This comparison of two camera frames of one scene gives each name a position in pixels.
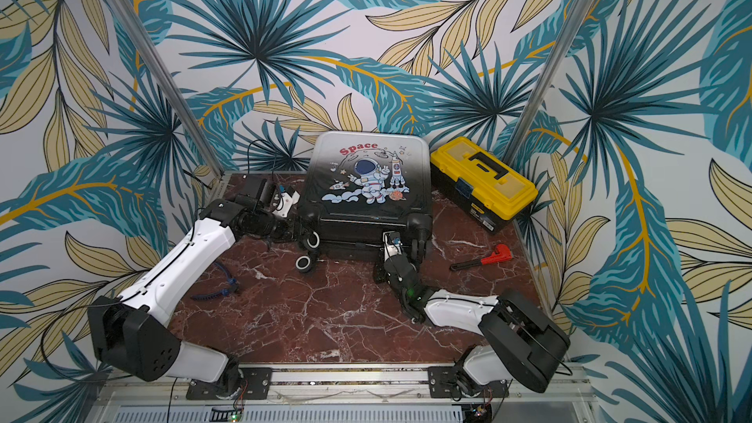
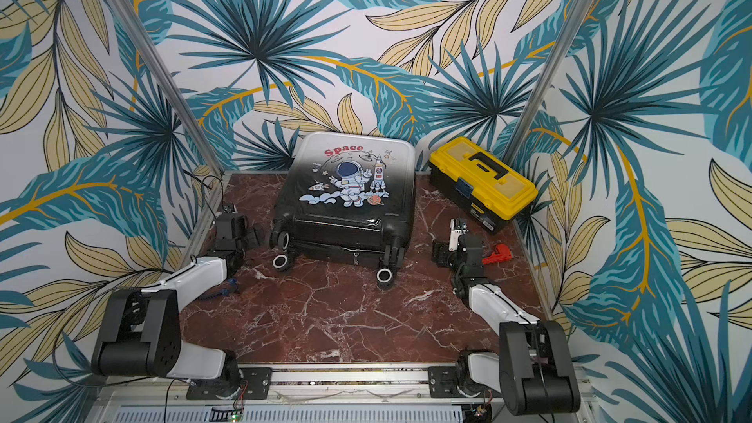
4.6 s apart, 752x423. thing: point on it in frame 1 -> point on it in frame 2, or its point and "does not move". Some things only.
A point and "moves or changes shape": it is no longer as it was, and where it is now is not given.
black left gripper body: x=275 y=228 -> x=252 y=239
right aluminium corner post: x=526 y=128 does not move
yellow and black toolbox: x=485 y=186 does not move
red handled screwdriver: x=499 y=253 does not move
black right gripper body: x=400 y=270 -> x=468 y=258
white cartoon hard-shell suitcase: x=361 y=185 moves or changes shape
